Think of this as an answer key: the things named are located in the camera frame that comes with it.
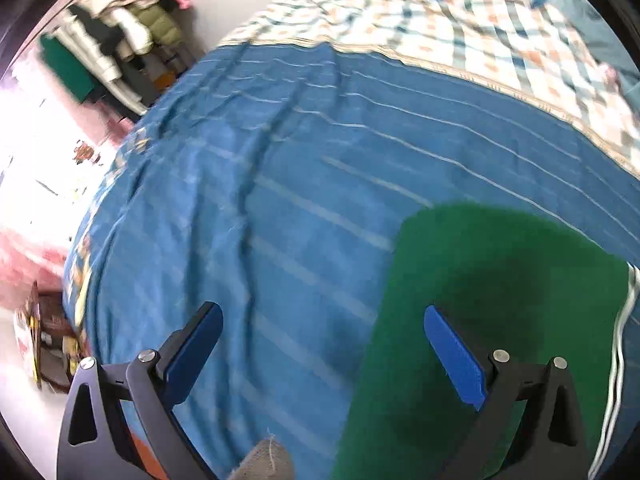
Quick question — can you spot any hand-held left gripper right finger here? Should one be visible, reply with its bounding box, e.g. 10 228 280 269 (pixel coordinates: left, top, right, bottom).
423 304 592 480

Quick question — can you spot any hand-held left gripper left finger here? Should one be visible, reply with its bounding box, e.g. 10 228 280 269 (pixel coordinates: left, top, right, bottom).
56 302 224 480

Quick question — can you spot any green jacket with cream sleeves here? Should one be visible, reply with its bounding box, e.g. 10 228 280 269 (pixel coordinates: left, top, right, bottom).
331 202 640 480

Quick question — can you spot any grey cloth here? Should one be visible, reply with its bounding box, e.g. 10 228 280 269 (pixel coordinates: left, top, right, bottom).
231 437 296 480

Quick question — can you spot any brown wooden stool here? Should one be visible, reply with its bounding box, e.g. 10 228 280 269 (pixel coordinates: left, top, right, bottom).
25 280 88 393

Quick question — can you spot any blue striped bedsheet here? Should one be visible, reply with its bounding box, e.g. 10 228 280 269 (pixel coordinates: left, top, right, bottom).
62 41 640 480

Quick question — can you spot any dark green garment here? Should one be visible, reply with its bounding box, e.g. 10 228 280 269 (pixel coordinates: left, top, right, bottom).
40 34 98 103

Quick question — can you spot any olive puffer jacket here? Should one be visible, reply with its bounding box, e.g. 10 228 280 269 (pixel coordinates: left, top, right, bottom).
135 4 187 50

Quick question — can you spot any white puffer jacket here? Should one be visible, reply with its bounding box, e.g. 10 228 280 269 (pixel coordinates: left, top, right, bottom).
107 7 153 56

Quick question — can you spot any plaid blanket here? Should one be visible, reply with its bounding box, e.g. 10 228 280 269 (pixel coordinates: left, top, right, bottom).
220 0 640 181

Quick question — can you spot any light teal cloth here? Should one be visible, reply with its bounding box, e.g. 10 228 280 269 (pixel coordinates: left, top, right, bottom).
530 0 640 93

